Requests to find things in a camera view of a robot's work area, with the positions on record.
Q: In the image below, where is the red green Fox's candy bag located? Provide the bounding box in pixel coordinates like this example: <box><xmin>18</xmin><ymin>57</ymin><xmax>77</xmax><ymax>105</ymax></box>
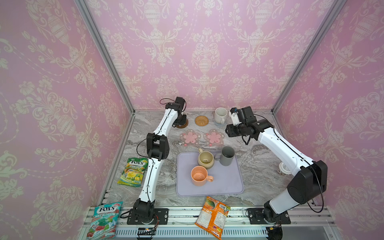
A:
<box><xmin>86</xmin><ymin>202</ymin><xmax>123</xmax><ymax>240</ymax></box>

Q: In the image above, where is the white mug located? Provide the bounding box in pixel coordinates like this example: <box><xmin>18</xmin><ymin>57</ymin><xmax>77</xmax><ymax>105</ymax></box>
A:
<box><xmin>214</xmin><ymin>107</ymin><xmax>228</xmax><ymax>124</ymax></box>

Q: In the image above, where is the orange pink mug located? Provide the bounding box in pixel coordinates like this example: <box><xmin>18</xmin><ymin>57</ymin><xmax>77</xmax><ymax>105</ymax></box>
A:
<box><xmin>191</xmin><ymin>166</ymin><xmax>214</xmax><ymax>187</ymax></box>

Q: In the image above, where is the pink flower coaster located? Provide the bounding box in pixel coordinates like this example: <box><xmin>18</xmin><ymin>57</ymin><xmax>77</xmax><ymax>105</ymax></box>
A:
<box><xmin>180</xmin><ymin>130</ymin><xmax>201</xmax><ymax>147</ymax></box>
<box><xmin>204</xmin><ymin>129</ymin><xmax>225</xmax><ymax>147</ymax></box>

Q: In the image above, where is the woven rattan coaster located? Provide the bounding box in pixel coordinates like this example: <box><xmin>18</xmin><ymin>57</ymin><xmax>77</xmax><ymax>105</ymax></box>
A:
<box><xmin>195</xmin><ymin>116</ymin><xmax>209</xmax><ymax>127</ymax></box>

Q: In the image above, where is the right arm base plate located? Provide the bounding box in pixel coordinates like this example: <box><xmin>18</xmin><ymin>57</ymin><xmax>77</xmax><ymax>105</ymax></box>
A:
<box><xmin>246</xmin><ymin>208</ymin><xmax>291</xmax><ymax>225</ymax></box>

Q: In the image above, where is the aluminium front rail frame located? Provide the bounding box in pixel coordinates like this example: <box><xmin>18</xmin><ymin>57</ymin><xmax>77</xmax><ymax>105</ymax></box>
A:
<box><xmin>77</xmin><ymin>205</ymin><xmax>340</xmax><ymax>240</ymax></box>

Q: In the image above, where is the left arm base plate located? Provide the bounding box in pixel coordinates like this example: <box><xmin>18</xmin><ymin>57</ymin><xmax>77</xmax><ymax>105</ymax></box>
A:
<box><xmin>127</xmin><ymin>208</ymin><xmax>169</xmax><ymax>225</ymax></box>

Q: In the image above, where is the brown wooden coaster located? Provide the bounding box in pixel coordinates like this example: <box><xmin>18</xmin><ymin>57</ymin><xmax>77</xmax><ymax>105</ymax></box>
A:
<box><xmin>176</xmin><ymin>120</ymin><xmax>189</xmax><ymax>129</ymax></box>

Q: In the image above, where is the blue woven coaster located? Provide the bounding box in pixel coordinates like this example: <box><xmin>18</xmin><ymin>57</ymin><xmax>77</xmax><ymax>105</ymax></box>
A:
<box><xmin>214</xmin><ymin>122</ymin><xmax>227</xmax><ymax>127</ymax></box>

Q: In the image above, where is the grey mug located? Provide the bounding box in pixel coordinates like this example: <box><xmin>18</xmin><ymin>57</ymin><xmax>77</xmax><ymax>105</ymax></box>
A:
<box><xmin>214</xmin><ymin>146</ymin><xmax>235</xmax><ymax>166</ymax></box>

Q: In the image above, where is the white lidded paper cup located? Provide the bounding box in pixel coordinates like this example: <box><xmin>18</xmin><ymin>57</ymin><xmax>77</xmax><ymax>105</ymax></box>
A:
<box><xmin>278</xmin><ymin>162</ymin><xmax>292</xmax><ymax>175</ymax></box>

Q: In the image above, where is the orange snack bag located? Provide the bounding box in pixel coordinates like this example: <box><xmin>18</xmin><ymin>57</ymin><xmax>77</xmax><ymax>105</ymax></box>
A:
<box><xmin>195</xmin><ymin>197</ymin><xmax>231</xmax><ymax>240</ymax></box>

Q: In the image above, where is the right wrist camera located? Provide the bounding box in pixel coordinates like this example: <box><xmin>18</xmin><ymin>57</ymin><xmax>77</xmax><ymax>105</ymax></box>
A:
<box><xmin>230</xmin><ymin>108</ymin><xmax>241</xmax><ymax>126</ymax></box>

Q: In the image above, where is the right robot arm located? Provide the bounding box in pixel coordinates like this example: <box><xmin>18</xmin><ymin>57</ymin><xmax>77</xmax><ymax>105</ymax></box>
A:
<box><xmin>225</xmin><ymin>107</ymin><xmax>328</xmax><ymax>224</ymax></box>

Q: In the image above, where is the beige ceramic mug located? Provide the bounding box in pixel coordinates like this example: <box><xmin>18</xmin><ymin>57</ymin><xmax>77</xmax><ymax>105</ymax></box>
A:
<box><xmin>198</xmin><ymin>148</ymin><xmax>215</xmax><ymax>170</ymax></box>

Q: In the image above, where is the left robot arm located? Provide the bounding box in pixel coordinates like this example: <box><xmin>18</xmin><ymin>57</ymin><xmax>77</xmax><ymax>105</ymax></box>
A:
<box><xmin>131</xmin><ymin>97</ymin><xmax>187</xmax><ymax>224</ymax></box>

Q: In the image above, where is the green yellow Fox's candy bag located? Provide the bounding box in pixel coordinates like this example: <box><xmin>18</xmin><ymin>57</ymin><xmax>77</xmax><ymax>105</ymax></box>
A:
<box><xmin>117</xmin><ymin>158</ymin><xmax>149</xmax><ymax>188</ymax></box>

